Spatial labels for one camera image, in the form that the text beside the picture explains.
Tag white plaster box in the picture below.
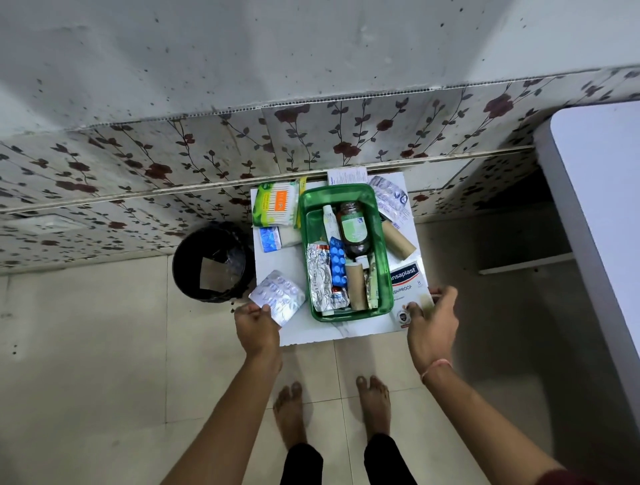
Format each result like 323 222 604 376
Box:
388 259 435 329

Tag green sachet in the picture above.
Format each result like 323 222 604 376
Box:
364 267 380 311

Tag person's right hand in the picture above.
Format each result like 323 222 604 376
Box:
406 286 460 373

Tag black trousers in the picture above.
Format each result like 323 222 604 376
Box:
279 433 419 485

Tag white paper packet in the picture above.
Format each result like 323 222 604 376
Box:
327 167 369 187

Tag green plastic tray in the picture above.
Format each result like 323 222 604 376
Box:
298 183 395 323

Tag person's left foot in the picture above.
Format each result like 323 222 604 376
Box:
272 382 309 451

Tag black waste bin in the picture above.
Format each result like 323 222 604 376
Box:
172 222 256 304

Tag white wall switch plate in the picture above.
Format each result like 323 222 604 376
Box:
14 214 90 237

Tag yellow strip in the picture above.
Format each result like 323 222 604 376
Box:
294 176 308 230

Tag person's left forearm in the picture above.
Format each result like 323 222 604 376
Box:
161 349 284 485

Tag brown bottle with green label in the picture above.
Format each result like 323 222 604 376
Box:
337 201 374 260

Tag person's right forearm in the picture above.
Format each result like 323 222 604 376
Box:
422 364 568 485

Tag blue tablet blister strip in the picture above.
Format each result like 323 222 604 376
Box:
328 237 349 288

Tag orange wrist thread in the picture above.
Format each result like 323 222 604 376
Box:
420 358 454 384

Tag paper scrap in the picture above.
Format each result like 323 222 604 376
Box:
199 257 234 292

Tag green cotton swab pack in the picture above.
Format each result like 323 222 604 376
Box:
251 180 301 229

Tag white ointment tube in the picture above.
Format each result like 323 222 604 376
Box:
322 204 342 244

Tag silver tablet blister pack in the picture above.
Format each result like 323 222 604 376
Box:
248 269 307 328
367 175 414 230

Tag small blue tablet strip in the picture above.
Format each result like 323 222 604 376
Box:
258 227 283 253

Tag white plastic table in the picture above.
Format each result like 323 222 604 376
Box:
477 100 640 433

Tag person's left hand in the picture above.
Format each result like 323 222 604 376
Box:
234 301 282 360

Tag brown bandage roll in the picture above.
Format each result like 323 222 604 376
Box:
344 262 369 312
380 219 418 261

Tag silver foil tablet strip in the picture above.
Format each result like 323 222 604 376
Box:
305 242 335 313

